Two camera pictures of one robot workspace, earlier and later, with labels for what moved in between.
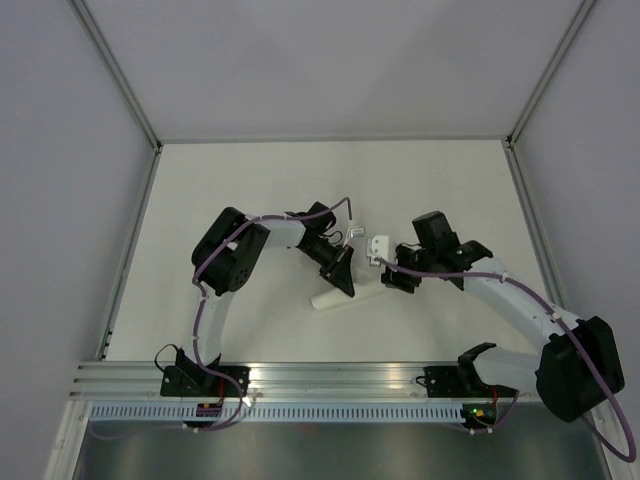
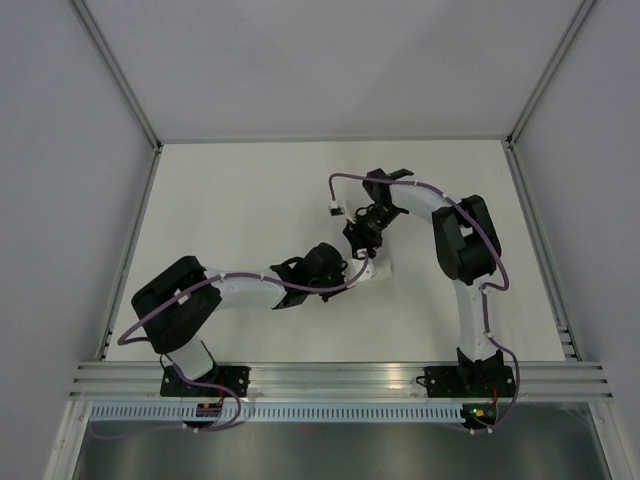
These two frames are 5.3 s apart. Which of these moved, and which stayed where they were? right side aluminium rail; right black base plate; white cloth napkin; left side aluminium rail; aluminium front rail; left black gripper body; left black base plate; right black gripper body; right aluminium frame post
Moved: right black gripper body; white cloth napkin; left black gripper body
Stayed: right aluminium frame post; aluminium front rail; right black base plate; left black base plate; right side aluminium rail; left side aluminium rail
